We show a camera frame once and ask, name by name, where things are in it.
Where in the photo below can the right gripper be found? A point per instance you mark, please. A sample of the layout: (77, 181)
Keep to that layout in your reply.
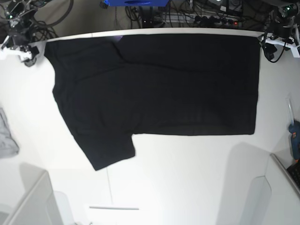
(18, 45)

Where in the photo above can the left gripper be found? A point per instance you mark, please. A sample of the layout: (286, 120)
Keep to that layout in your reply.
(288, 38)

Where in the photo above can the black T-shirt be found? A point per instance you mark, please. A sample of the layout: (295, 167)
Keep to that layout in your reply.
(108, 89)

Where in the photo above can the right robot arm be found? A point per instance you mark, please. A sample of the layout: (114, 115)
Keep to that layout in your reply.
(22, 29)

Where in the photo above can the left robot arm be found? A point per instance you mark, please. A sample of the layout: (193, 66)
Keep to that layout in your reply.
(285, 13)

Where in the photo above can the black power strip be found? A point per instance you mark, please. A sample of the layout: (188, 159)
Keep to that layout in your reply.
(212, 20)

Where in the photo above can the blue glue gun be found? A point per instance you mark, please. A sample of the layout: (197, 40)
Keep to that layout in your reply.
(294, 130)

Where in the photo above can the blue plastic bin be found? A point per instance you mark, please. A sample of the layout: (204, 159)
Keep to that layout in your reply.
(142, 3)

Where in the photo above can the grey cloth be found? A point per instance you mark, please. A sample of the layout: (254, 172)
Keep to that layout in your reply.
(8, 146)

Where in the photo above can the black keyboard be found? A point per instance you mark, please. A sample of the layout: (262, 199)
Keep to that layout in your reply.
(294, 171)

